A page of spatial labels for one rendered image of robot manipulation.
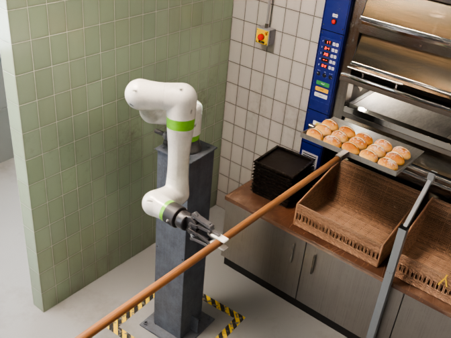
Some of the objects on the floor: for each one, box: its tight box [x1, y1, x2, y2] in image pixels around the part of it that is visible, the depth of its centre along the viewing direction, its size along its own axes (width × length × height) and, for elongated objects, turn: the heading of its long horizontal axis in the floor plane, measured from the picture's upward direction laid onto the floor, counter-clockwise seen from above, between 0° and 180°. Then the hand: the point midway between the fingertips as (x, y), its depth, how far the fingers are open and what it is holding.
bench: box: [221, 178, 451, 338], centre depth 324 cm, size 56×242×58 cm, turn 43°
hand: (219, 241), depth 215 cm, fingers closed on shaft, 3 cm apart
